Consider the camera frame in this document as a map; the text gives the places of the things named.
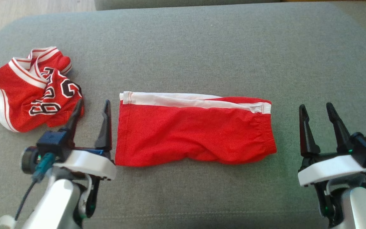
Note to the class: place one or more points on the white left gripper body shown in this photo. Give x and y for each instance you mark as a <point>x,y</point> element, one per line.
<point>87,163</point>

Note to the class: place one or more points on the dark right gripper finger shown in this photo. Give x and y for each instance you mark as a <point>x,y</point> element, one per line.
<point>338,127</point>
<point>307,133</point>

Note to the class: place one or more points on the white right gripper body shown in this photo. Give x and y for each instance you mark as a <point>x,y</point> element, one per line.
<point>329,168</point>

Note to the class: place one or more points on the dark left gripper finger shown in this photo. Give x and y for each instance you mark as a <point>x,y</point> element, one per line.
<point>74,119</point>
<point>105,127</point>

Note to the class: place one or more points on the red basketball jersey black print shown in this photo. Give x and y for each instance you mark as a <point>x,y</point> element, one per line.
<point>27,92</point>

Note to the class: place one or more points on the red shorts white side stripe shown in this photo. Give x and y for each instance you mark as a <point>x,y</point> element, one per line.
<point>186,133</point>

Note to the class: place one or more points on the grey fabric sofa cushion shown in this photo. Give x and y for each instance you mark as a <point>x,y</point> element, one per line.
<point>202,47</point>

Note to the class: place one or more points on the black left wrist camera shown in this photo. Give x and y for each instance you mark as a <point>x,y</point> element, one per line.
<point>48,144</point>

